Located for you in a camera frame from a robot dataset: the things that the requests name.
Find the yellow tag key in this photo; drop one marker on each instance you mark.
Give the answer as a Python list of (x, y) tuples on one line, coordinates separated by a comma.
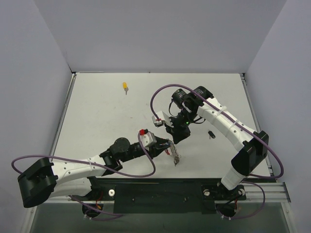
[(125, 87)]

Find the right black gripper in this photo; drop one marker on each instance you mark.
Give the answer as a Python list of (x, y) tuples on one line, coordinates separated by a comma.
[(179, 132)]

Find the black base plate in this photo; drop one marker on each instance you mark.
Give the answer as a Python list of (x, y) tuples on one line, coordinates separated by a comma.
[(164, 195)]

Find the aluminium frame rail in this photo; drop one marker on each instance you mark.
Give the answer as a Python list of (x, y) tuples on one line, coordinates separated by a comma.
[(254, 190)]

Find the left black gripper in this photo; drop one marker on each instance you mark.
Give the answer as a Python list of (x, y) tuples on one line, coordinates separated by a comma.
[(160, 147)]

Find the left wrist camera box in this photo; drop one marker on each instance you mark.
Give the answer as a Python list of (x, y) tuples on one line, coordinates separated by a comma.
[(147, 138)]

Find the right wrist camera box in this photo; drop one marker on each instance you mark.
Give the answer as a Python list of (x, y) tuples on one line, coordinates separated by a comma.
[(162, 119)]

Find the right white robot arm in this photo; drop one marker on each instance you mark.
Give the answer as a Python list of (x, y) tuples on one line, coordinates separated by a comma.
[(248, 143)]

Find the keys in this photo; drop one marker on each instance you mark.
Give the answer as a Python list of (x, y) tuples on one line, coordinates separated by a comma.
[(211, 134)]

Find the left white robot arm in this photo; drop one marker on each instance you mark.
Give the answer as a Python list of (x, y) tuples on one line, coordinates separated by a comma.
[(45, 179)]

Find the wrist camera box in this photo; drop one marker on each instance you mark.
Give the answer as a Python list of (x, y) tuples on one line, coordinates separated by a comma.
[(162, 119), (147, 138)]

